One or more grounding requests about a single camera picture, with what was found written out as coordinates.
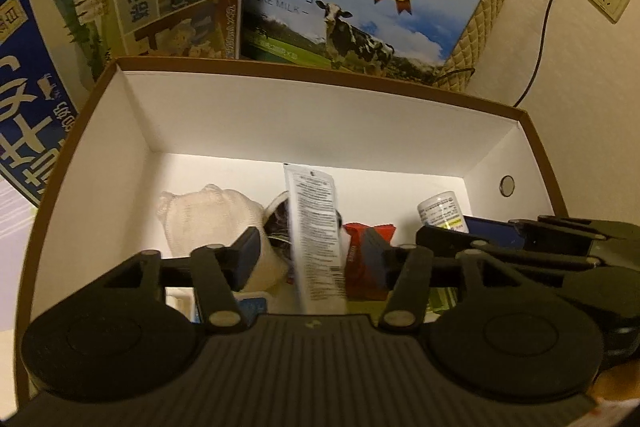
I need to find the small white pill bottle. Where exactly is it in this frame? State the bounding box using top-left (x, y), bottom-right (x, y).
top-left (418, 191), bottom-right (469, 233)

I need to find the white cream tube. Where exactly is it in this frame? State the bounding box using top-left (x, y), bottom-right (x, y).
top-left (284, 164), bottom-right (347, 315)

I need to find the person's hand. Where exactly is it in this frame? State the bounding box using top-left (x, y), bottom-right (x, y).
top-left (588, 361), bottom-right (640, 401)

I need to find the red snack packet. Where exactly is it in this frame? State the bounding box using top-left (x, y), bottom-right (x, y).
top-left (344, 222), bottom-right (387, 301)

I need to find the small blue white box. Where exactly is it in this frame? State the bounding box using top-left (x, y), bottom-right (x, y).
top-left (192, 289), bottom-right (271, 325)

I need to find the small green box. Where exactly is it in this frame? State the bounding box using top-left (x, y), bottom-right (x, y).
top-left (427, 287), bottom-right (458, 315)

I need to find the white rolled sock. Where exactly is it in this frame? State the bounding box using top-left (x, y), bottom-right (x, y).
top-left (156, 184), bottom-right (288, 291)

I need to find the brown cardboard shoe box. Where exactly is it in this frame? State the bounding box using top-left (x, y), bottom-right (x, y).
top-left (13, 55), bottom-right (569, 408)

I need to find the beige quilted cushion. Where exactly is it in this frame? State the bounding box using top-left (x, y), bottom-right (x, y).
top-left (420, 0), bottom-right (506, 93)

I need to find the dark blue milk carton box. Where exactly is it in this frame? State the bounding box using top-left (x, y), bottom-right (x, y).
top-left (1, 0), bottom-right (241, 204)

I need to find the black power cable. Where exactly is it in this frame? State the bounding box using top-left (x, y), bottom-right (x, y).
top-left (513, 0), bottom-right (591, 108)

